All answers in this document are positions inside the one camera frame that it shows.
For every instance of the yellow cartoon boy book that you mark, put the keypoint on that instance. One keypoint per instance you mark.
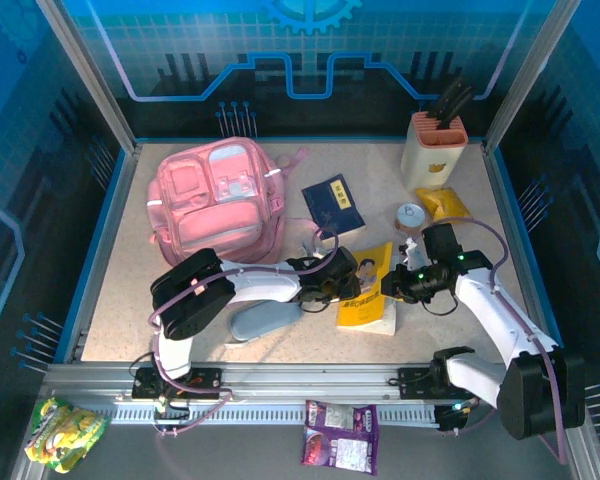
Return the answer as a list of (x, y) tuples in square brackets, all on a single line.
[(365, 305)]

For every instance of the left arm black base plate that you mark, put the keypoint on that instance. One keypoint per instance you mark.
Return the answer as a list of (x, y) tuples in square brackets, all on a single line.
[(205, 382)]

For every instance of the pink backpack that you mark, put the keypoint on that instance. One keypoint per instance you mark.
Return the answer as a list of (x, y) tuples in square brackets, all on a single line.
[(215, 220)]

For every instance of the peach-labelled tin can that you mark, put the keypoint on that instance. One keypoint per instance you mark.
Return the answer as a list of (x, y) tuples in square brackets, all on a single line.
[(410, 215)]

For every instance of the cream knife block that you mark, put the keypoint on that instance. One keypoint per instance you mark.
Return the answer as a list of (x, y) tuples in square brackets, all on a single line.
[(430, 165)]

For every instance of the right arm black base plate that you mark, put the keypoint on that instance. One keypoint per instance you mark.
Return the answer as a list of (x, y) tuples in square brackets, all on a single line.
[(412, 382)]

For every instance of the green yellow snack bag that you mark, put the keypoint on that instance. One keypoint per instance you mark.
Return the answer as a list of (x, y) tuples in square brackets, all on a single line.
[(65, 435)]

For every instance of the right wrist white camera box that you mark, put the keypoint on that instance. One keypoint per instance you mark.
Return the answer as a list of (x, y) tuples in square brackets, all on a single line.
[(414, 257)]

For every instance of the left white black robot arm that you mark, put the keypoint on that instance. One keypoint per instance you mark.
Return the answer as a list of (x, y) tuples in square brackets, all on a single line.
[(190, 295)]

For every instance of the yellow snack pouch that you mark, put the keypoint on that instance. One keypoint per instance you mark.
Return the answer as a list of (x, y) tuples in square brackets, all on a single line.
[(445, 202)]

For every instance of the dark blue book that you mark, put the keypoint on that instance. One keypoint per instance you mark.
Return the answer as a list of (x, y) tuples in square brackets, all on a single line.
[(330, 200)]

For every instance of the purple snack bag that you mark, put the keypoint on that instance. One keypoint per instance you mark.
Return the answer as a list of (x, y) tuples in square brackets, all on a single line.
[(340, 440)]

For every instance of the grey-blue pencil case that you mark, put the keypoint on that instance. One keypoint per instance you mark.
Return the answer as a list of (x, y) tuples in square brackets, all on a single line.
[(260, 322)]

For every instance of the aluminium frame post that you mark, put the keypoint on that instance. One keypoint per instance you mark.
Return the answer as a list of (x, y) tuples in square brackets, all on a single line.
[(90, 75), (530, 75)]

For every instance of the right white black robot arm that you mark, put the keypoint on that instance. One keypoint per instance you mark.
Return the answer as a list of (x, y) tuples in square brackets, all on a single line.
[(535, 400)]

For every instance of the aluminium front rail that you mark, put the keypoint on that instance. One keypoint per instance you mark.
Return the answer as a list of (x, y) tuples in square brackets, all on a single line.
[(305, 385)]

